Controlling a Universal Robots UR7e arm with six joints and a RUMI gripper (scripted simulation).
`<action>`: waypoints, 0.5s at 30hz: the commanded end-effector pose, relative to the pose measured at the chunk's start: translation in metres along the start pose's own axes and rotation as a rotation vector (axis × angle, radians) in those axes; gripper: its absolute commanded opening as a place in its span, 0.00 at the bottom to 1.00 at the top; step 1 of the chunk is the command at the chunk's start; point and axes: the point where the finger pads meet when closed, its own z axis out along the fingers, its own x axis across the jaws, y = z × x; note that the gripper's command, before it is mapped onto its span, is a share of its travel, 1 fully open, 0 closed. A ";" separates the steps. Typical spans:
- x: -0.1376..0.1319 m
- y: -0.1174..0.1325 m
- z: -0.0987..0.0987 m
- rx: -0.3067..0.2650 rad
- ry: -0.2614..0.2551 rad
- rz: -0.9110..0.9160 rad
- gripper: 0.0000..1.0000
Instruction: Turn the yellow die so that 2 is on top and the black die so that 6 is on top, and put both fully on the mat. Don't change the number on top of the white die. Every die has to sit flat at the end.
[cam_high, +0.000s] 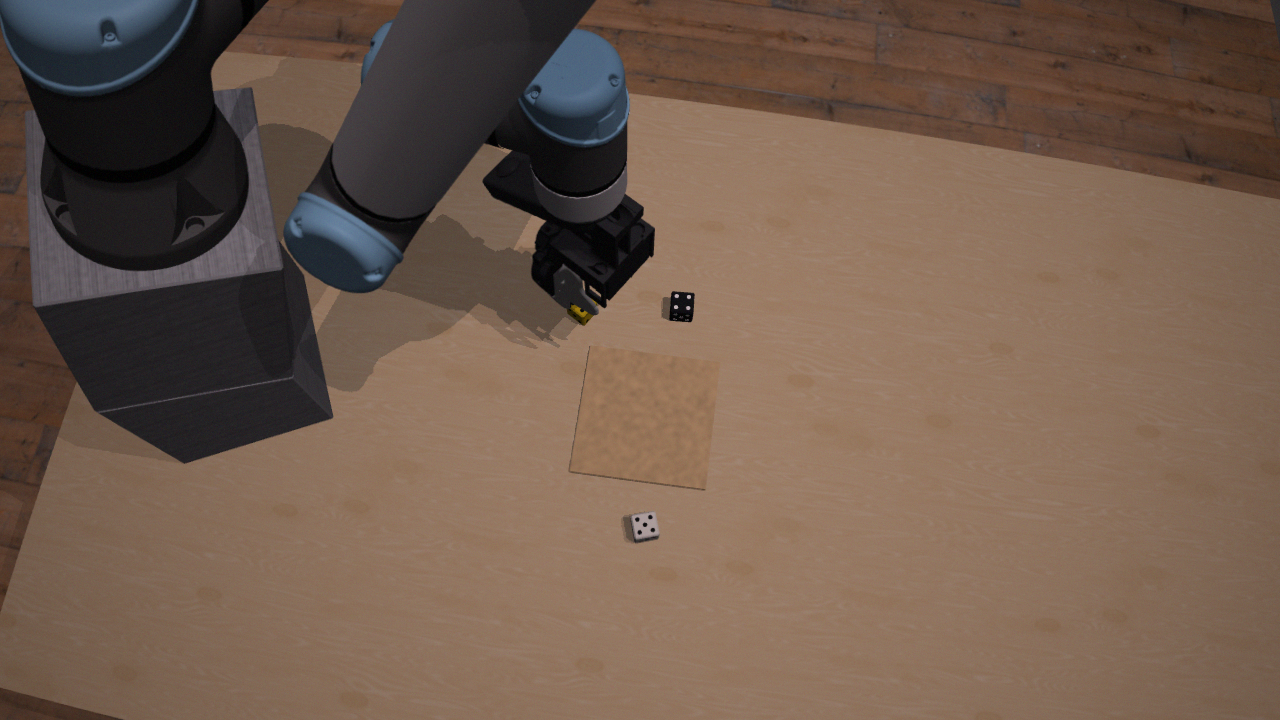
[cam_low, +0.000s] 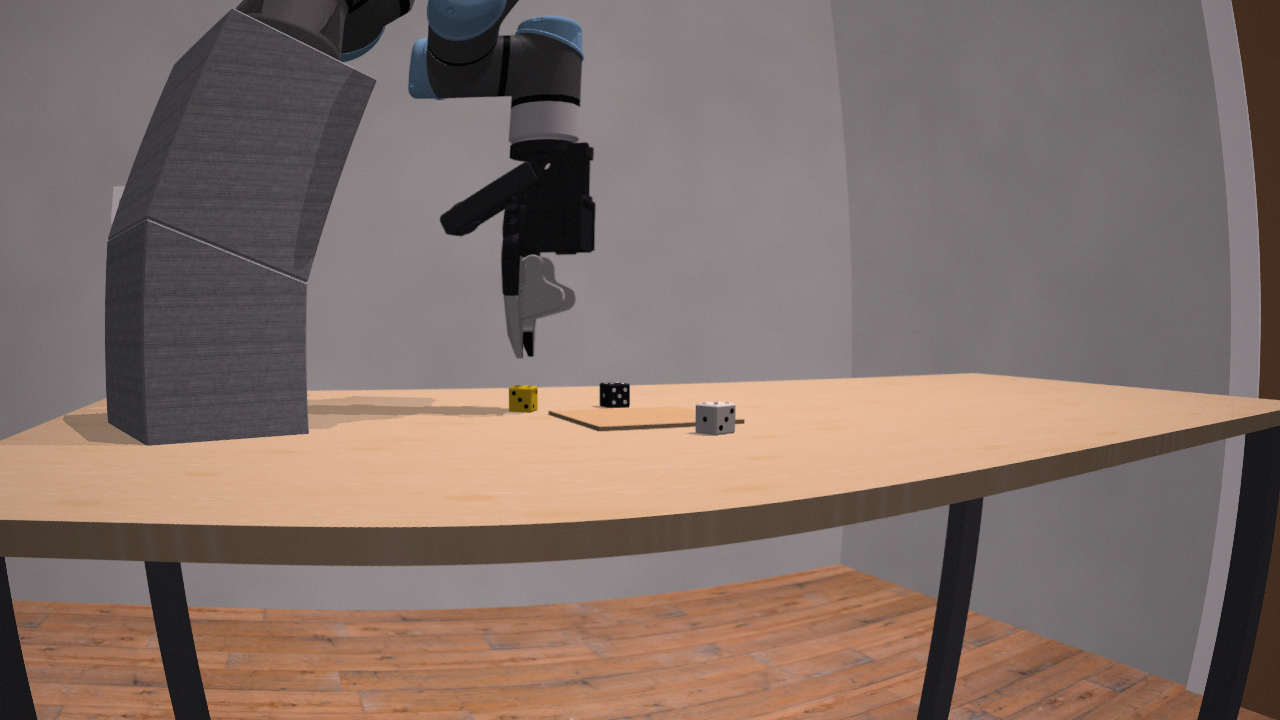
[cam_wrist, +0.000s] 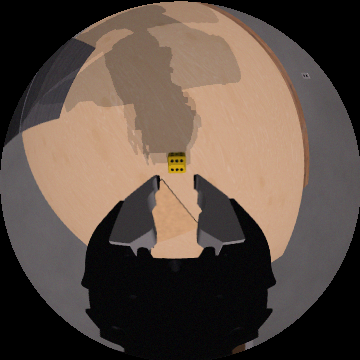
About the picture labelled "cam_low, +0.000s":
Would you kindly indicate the yellow die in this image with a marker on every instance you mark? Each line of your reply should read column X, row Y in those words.
column 523, row 399

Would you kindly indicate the brown square mat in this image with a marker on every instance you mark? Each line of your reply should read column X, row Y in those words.
column 629, row 418

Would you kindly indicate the grey die with black pips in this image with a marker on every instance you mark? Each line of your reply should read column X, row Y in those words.
column 715, row 418

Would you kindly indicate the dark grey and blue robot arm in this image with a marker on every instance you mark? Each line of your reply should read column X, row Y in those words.
column 541, row 64

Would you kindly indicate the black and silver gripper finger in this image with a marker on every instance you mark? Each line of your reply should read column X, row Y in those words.
column 525, row 295
column 529, row 325

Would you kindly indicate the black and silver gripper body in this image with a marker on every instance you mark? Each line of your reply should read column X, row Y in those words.
column 561, row 192

